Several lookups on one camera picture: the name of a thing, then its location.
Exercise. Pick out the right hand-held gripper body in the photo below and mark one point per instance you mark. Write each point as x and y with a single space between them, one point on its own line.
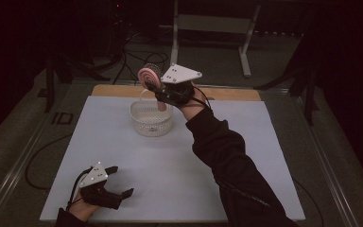
179 93

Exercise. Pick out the pink hairbrush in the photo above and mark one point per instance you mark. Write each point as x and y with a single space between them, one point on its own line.
148 75

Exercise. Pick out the person's right hand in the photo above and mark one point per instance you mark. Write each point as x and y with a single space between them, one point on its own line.
197 107

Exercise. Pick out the person's left hand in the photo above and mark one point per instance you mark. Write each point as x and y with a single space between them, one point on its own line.
82 209

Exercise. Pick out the wooden table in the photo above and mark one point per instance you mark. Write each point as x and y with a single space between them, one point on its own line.
233 94

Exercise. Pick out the grey metal stand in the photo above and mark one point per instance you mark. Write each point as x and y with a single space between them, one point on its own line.
214 23

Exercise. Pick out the white table mat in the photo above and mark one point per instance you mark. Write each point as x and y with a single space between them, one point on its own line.
157 170

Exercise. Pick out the black tripod stand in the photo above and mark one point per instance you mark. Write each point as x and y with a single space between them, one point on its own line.
308 94
50 85

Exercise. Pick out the white slotted plastic basket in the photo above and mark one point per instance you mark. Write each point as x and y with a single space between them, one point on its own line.
151 124

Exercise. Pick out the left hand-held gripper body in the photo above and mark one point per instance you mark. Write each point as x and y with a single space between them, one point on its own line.
97 192

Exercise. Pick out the aluminium frame rail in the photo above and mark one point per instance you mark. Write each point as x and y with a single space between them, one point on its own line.
324 164
19 164

